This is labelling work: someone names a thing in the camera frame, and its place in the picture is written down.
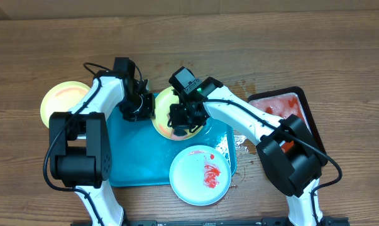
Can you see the yellow plate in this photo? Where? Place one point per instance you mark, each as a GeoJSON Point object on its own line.
{"type": "Point", "coordinates": [61, 98]}

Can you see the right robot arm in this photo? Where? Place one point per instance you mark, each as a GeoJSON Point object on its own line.
{"type": "Point", "coordinates": [289, 154]}

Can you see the teal plastic tray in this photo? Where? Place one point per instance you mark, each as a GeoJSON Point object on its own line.
{"type": "Point", "coordinates": [142, 157]}

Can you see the pink and black sponge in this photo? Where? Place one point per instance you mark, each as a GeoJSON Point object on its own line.
{"type": "Point", "coordinates": [179, 134]}

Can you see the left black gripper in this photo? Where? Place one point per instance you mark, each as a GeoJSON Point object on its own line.
{"type": "Point", "coordinates": [148, 113]}

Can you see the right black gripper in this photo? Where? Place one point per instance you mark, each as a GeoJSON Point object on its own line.
{"type": "Point", "coordinates": [180, 120]}

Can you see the black tray with red liquid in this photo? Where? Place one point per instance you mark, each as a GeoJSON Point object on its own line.
{"type": "Point", "coordinates": [285, 102]}

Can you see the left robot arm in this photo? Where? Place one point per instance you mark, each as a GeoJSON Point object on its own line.
{"type": "Point", "coordinates": [79, 158]}

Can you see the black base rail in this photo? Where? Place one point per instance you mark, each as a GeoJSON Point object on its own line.
{"type": "Point", "coordinates": [267, 221]}

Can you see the yellow-green plate top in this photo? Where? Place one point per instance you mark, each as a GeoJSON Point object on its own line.
{"type": "Point", "coordinates": [162, 109]}

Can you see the light blue plate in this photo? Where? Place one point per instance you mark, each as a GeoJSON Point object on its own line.
{"type": "Point", "coordinates": [200, 175]}

